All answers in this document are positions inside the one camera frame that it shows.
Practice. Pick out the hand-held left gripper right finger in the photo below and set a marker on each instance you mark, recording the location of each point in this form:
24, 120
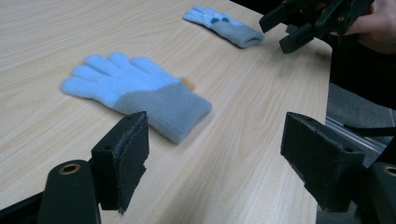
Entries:
323, 161

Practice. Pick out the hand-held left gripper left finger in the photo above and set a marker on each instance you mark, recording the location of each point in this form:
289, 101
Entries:
124, 161

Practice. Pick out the light blue knit glove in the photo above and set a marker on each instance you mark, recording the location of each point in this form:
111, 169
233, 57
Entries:
236, 31
140, 90

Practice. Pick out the aluminium profile rail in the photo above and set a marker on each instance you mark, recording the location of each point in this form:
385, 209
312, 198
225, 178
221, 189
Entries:
351, 132

